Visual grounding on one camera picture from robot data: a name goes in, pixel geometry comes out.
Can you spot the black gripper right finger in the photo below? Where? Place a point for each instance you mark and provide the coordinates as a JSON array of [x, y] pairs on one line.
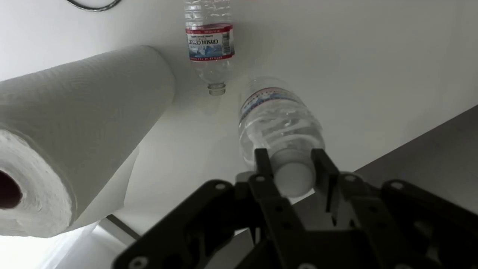
[[377, 229]]

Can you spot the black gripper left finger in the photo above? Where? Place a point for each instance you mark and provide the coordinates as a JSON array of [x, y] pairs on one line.
[[268, 214]]

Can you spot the capped water bottle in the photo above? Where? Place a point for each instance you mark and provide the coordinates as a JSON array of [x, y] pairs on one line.
[[277, 129]]

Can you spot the empty capless water bottle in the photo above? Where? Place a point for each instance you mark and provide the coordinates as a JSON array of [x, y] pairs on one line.
[[209, 45]]

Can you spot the white paper towel roll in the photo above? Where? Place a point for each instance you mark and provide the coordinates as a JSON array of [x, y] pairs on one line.
[[89, 124]]

